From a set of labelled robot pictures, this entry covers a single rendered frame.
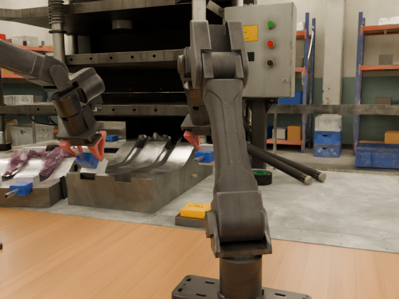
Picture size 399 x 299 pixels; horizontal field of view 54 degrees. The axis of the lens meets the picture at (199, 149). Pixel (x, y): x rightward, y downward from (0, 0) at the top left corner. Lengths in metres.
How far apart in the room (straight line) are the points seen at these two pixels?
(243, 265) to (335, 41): 6.80
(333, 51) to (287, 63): 5.52
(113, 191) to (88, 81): 0.29
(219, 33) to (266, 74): 1.02
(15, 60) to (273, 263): 0.66
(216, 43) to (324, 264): 0.44
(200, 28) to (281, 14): 1.08
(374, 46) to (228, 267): 7.04
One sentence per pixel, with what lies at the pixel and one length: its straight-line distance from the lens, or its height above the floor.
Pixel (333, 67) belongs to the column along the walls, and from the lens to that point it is 7.23.
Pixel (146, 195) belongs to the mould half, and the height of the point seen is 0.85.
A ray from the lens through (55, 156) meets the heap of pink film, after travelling 1.30.
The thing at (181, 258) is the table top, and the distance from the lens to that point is 0.75.
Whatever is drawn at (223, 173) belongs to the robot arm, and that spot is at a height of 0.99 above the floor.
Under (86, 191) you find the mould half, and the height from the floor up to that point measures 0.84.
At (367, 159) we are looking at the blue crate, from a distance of 4.58.
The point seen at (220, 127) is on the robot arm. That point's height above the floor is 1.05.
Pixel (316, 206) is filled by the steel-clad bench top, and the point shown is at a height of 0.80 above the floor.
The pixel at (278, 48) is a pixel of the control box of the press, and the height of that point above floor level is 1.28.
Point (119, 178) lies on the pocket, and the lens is 1.06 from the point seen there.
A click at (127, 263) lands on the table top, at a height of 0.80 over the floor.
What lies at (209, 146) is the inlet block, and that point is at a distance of 1.05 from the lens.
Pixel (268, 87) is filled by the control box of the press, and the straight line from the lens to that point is 1.75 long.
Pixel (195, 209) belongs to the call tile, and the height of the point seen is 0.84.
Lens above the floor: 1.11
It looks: 9 degrees down
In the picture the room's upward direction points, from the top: 1 degrees counter-clockwise
